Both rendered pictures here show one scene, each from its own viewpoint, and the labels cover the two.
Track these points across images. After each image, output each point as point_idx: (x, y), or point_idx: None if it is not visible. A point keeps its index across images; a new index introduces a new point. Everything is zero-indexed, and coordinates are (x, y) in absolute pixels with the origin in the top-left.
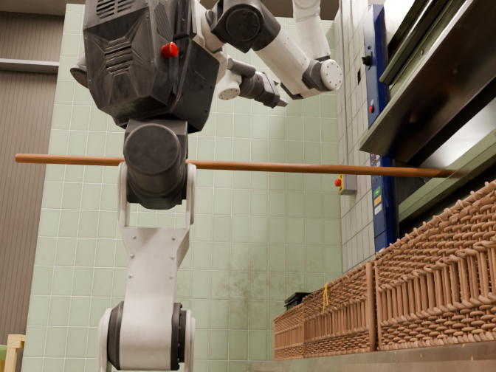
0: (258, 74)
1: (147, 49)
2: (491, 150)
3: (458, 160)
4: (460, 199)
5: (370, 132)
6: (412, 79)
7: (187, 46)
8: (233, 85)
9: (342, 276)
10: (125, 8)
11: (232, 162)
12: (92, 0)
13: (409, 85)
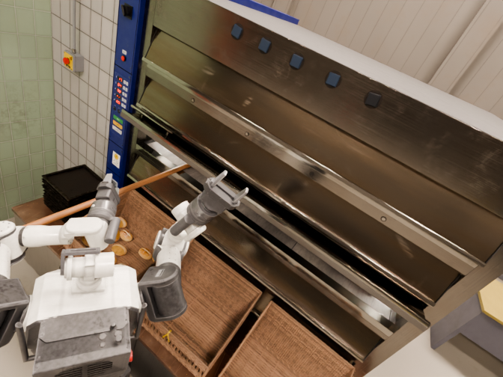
0: (115, 209)
1: (117, 375)
2: (221, 215)
3: (198, 191)
4: (190, 199)
5: (139, 127)
6: (198, 171)
7: (131, 333)
8: (107, 244)
9: (184, 346)
10: (59, 328)
11: (61, 215)
12: (45, 376)
13: (193, 167)
